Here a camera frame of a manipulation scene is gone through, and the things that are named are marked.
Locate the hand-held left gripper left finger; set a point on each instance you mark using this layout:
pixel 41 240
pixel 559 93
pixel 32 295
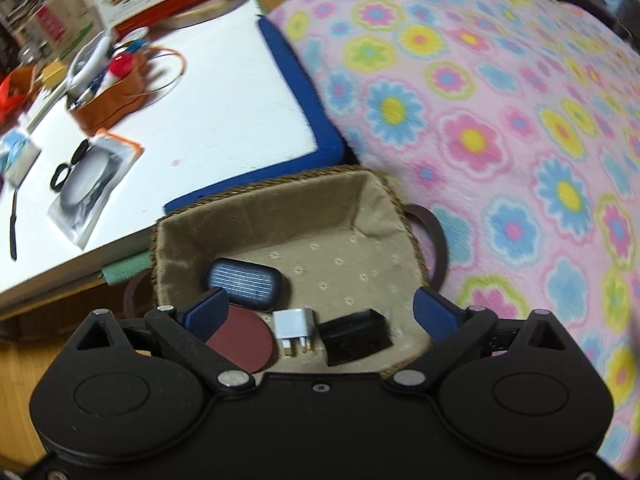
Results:
pixel 207 312

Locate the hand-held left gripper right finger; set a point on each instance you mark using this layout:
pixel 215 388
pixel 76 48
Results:
pixel 437 317

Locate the maroon round compact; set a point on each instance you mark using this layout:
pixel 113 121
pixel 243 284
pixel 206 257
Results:
pixel 245 340

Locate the blue solar panel device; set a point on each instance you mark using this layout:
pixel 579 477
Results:
pixel 245 282

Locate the black rectangular box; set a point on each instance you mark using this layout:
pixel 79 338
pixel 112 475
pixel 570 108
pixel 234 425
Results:
pixel 355 342

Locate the white plug adapter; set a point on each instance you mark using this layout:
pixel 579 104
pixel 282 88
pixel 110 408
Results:
pixel 292 327

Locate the lined wicker basket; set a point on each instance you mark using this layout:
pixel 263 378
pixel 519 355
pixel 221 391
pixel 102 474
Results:
pixel 300 230

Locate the green sponge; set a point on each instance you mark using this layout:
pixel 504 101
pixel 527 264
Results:
pixel 125 267

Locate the clear plastic bag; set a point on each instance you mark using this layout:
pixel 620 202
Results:
pixel 85 190

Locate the black scissors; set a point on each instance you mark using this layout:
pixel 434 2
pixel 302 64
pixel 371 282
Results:
pixel 73 157

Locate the thin black stick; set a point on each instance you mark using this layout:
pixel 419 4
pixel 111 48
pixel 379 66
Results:
pixel 13 230

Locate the floral fleece blanket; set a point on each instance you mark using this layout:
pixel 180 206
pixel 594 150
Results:
pixel 475 110

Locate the brown pouch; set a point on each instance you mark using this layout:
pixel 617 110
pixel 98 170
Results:
pixel 110 105

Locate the blue and white packet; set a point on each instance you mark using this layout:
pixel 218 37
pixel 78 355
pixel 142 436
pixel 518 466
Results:
pixel 20 160

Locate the white table with blue edge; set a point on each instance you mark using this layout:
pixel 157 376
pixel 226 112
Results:
pixel 300 85

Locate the red-capped glue tube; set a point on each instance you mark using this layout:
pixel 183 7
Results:
pixel 122 65

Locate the small yellow block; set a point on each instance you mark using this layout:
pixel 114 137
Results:
pixel 54 72

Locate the orange red bag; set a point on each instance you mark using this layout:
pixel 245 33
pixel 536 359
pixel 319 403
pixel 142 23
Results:
pixel 12 95

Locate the round white tray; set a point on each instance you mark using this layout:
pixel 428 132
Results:
pixel 210 10

